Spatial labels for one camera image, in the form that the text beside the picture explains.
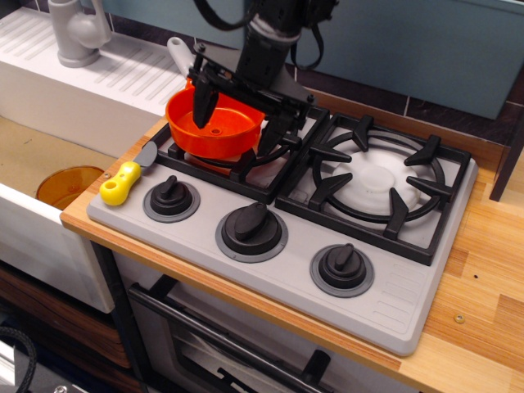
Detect orange translucent bowl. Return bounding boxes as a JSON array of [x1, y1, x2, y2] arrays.
[[36, 165, 103, 210]]

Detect white toy sink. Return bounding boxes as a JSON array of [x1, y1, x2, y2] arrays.
[[1, 7, 185, 313]]

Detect black burner grate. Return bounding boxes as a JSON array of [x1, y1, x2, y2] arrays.
[[153, 106, 328, 204], [276, 114, 477, 265]]

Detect toy oven door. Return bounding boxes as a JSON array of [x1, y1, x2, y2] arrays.
[[128, 277, 411, 392]]

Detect black left burner grate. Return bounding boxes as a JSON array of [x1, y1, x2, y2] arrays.
[[153, 106, 328, 204]]

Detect orange pot with grey handle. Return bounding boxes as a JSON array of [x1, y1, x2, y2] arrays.
[[165, 37, 264, 159]]

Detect yellow handled grey knife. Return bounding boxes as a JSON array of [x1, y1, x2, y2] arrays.
[[99, 141, 158, 206]]

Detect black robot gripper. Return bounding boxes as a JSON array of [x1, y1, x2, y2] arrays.
[[189, 22, 314, 157]]

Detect grey toy stove top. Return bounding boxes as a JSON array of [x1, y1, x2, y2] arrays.
[[85, 96, 479, 357]]

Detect black right burner grate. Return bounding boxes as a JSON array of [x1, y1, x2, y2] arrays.
[[276, 114, 477, 265]]

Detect black braided cable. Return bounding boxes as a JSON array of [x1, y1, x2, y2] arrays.
[[0, 325, 38, 390]]

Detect grey toy faucet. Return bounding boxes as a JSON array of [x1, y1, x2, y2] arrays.
[[47, 0, 112, 68]]

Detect black middle stove knob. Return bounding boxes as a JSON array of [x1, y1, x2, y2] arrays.
[[215, 202, 289, 264]]

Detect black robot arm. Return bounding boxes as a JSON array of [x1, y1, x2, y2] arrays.
[[188, 1, 337, 156]]

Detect black left stove knob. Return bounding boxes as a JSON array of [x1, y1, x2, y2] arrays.
[[142, 175, 201, 224]]

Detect black oven door handle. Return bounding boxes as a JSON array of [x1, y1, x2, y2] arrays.
[[129, 283, 331, 392]]

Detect black right stove knob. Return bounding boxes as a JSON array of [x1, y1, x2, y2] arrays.
[[309, 243, 374, 298]]

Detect blue-grey wall cabinet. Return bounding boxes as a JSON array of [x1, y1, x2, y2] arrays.
[[102, 0, 524, 120]]

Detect black stove knob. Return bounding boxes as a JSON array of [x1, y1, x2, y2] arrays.
[[215, 202, 289, 264], [142, 175, 201, 224], [309, 243, 374, 298]]

